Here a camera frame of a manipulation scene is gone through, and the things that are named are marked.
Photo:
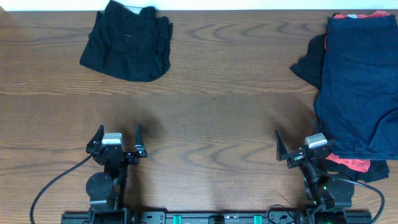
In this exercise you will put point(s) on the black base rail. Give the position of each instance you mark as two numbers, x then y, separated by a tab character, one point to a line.
273	216

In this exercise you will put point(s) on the folded black shorts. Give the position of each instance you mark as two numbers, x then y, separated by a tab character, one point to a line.
127	45

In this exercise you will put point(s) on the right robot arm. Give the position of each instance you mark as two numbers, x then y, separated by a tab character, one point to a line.
326	190

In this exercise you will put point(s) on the navy blue shorts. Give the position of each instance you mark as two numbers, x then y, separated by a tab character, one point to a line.
357	101

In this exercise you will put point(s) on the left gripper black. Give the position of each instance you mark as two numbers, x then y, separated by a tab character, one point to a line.
93	149

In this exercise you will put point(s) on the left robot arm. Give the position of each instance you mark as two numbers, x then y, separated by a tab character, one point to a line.
106	189

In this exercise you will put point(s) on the black garment under pile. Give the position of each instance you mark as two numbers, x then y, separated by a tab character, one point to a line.
309	69

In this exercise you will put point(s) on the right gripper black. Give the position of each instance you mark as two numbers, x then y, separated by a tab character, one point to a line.
296	159

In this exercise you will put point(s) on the red garment in pile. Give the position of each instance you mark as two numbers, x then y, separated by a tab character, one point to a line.
360	165

